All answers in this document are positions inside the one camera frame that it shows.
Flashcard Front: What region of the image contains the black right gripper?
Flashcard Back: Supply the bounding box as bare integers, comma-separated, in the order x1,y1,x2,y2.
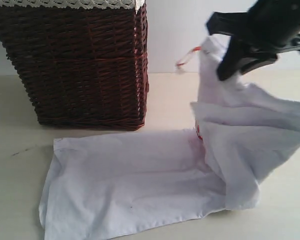
206,0,300,81

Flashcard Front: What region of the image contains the white t-shirt red print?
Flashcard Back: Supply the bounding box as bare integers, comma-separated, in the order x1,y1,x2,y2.
38,36,300,240

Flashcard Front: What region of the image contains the dark brown wicker basket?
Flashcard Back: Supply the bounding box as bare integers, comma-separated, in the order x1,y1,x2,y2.
0,2,149,131

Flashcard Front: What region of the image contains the orange size tag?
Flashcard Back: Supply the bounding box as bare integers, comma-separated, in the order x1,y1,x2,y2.
175,46,201,74

